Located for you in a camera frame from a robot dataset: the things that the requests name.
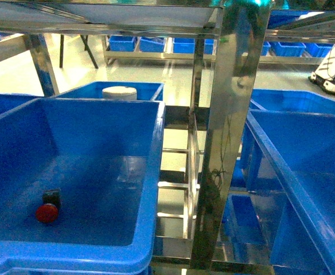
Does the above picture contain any blue bin behind left bin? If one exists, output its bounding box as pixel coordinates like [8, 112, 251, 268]
[54, 81, 164, 101]

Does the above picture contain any red emergency stop button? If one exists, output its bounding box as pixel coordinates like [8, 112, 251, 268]
[35, 188, 61, 224]

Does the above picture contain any white round lid jar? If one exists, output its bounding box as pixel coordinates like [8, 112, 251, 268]
[102, 86, 137, 101]

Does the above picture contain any steel left shelf rack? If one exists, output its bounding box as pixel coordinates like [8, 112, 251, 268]
[0, 0, 335, 275]

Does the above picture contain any lower right blue bin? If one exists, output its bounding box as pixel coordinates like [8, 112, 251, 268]
[223, 194, 268, 264]

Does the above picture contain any upper right blue bin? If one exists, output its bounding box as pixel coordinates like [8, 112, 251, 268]
[242, 110, 335, 274]

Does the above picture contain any upper left blue bin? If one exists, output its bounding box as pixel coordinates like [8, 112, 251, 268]
[0, 99, 165, 274]

